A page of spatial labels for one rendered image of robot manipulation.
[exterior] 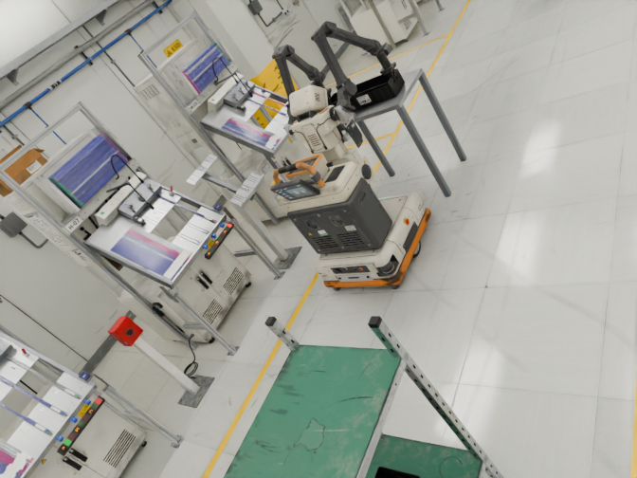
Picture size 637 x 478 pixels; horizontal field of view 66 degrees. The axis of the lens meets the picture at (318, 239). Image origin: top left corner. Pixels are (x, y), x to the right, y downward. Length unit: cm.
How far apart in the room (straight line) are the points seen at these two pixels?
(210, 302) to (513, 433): 248
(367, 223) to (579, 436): 150
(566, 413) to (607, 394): 17
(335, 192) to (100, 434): 216
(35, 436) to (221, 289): 163
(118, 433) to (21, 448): 68
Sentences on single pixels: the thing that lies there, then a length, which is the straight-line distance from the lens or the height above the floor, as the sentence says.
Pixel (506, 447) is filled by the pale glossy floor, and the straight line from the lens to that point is 230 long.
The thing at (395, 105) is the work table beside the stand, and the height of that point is 80.
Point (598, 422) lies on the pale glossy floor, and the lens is 226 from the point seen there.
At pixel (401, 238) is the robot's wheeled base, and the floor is 22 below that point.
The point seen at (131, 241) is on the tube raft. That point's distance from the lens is 366.
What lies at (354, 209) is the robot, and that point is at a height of 62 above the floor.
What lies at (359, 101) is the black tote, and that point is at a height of 86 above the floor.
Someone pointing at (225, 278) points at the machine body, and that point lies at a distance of 405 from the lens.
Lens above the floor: 195
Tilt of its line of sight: 28 degrees down
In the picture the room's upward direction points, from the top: 38 degrees counter-clockwise
